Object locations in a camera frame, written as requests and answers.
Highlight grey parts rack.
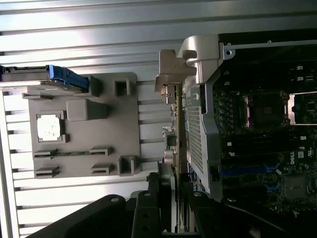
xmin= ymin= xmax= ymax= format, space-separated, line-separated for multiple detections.
xmin=22 ymin=71 xmax=142 ymax=179

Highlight silver CPU chip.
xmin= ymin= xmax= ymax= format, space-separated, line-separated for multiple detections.
xmin=37 ymin=116 xmax=62 ymax=141

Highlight silver hard disk drive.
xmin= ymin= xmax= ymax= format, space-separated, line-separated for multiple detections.
xmin=0 ymin=65 xmax=50 ymax=83

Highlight open grey PC case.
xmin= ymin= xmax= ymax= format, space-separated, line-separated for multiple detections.
xmin=177 ymin=32 xmax=317 ymax=238

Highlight CPU socket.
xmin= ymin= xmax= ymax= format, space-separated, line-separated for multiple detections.
xmin=241 ymin=90 xmax=290 ymax=129

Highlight green RAM stick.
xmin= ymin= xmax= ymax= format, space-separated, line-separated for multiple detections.
xmin=51 ymin=150 xmax=91 ymax=157

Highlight metal socket cover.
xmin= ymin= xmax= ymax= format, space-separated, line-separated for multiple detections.
xmin=288 ymin=93 xmax=317 ymax=124

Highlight blue disk carrier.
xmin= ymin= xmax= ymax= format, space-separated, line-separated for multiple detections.
xmin=0 ymin=64 xmax=90 ymax=94

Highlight blue expansion slot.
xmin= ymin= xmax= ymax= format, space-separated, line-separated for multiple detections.
xmin=221 ymin=165 xmax=282 ymax=176

